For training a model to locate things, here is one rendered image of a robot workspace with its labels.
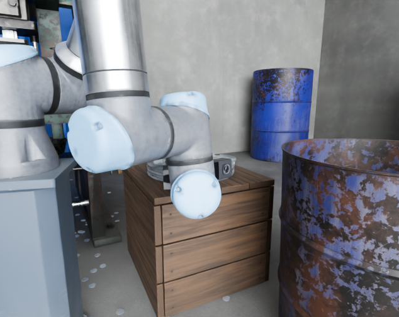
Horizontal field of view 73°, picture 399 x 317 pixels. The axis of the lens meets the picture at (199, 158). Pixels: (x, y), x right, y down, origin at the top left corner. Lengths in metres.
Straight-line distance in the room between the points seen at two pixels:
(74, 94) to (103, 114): 0.32
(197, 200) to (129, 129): 0.15
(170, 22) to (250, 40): 0.96
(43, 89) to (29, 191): 0.19
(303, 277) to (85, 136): 0.49
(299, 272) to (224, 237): 0.26
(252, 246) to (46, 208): 0.58
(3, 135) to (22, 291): 0.29
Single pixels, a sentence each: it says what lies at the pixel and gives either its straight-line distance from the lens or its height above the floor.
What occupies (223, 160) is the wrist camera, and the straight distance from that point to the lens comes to 0.62.
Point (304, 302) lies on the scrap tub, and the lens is 0.65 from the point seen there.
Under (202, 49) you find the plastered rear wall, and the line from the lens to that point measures 2.96.
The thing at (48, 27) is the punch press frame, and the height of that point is 0.93.
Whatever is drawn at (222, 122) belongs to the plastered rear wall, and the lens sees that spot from 3.06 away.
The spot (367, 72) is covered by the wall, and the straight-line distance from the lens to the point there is 3.72.
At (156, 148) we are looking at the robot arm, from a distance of 0.34.
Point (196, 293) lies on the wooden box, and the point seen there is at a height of 0.05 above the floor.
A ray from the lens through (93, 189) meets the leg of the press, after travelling 1.16.
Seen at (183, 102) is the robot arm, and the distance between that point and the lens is 0.40.
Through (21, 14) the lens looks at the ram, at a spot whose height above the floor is 0.91.
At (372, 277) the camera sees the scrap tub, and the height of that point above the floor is 0.31.
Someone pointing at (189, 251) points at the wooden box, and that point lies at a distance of 0.77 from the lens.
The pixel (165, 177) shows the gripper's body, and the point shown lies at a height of 0.43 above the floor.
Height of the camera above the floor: 0.58
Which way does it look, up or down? 12 degrees down
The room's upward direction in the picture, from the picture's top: straight up
